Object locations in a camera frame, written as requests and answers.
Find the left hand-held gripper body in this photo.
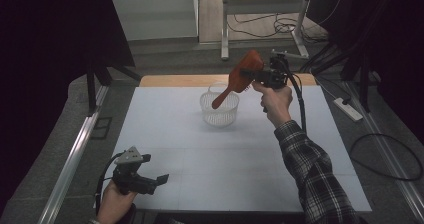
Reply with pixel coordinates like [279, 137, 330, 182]
[111, 146, 158, 196]

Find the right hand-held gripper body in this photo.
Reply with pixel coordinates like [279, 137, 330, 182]
[254, 49, 310, 89]

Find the wooden hairbrush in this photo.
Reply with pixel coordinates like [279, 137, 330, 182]
[211, 49, 266, 111]

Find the white plastic basket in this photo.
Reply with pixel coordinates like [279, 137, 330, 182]
[199, 81, 240, 128]

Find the person's right hand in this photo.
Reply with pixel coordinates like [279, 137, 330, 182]
[252, 82, 295, 129]

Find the person's left hand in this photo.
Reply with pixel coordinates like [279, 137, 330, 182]
[96, 179, 138, 224]

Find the white table cover sheet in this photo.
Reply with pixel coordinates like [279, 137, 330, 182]
[108, 85, 373, 214]

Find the white power strip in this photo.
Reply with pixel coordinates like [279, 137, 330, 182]
[333, 97, 364, 123]

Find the black tripod stand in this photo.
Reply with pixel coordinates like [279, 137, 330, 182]
[339, 48, 382, 114]
[84, 59, 143, 117]

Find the white panel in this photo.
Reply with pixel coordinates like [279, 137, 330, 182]
[110, 0, 200, 42]

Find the black curtain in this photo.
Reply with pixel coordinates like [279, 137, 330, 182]
[306, 0, 424, 145]
[0, 0, 136, 215]

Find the left hand-held gripper cable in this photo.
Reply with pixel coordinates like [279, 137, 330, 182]
[94, 152, 125, 215]

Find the hand-held gripper cable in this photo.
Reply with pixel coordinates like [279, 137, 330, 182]
[94, 152, 125, 215]
[279, 57, 308, 134]

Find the right hand-held gripper cable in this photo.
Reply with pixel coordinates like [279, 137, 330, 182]
[279, 57, 308, 134]

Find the tangle of black floor cables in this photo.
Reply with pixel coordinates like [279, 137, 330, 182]
[229, 13, 323, 42]

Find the black rectangular floor frame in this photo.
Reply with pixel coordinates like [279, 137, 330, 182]
[90, 116, 114, 140]

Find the aluminium floor rail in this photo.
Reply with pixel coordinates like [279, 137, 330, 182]
[37, 84, 110, 224]
[346, 82, 424, 222]

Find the white metal desk frame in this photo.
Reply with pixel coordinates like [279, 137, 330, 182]
[220, 0, 315, 61]

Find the black looped floor cable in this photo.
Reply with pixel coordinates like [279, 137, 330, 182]
[348, 132, 424, 182]

